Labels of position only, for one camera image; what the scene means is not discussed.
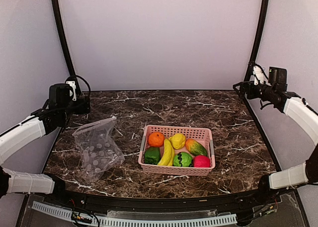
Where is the black frame post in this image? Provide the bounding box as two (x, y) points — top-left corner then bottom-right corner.
(244, 0), (269, 81)
(51, 0), (81, 94)

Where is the green toy bell pepper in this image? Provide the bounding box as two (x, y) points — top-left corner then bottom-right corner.
(144, 147), (161, 165)

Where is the clear zip top bag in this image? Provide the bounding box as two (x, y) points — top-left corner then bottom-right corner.
(73, 116), (125, 182)

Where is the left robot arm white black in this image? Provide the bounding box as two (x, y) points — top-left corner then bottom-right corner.
(0, 81), (90, 205)

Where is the yellow toy lemon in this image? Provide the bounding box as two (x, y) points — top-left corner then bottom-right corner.
(169, 133), (186, 150)

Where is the left black frame post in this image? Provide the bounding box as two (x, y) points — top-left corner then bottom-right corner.
(51, 0), (81, 94)

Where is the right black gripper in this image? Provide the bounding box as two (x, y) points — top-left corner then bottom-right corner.
(234, 80), (275, 101)

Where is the pink perforated plastic basket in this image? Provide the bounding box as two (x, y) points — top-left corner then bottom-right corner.
(138, 124), (216, 177)

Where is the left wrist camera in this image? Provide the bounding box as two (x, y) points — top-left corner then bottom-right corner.
(65, 80), (77, 101)

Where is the orange toy fruit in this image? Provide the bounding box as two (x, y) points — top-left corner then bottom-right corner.
(148, 132), (164, 147)

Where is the right black frame post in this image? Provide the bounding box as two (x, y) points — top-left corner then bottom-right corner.
(244, 0), (269, 81)

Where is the green toy cabbage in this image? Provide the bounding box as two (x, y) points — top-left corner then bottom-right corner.
(173, 152), (193, 167)

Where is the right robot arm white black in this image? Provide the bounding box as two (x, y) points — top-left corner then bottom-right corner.
(233, 64), (318, 204)

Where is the yellow toy banana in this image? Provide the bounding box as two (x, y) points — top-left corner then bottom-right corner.
(157, 139), (175, 166)

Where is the orange green toy mango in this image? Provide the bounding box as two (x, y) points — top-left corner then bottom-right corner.
(185, 139), (208, 156)

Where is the black front rail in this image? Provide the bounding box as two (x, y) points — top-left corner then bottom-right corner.
(27, 184), (296, 219)

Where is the white slotted cable duct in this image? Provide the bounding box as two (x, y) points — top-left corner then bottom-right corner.
(31, 201), (237, 227)

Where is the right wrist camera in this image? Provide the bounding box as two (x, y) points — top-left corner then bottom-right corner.
(253, 65), (264, 85)

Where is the red toy apple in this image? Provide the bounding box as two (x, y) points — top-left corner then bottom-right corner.
(193, 155), (211, 168)

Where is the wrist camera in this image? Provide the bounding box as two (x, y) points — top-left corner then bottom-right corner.
(65, 80), (77, 101)
(253, 65), (264, 85)

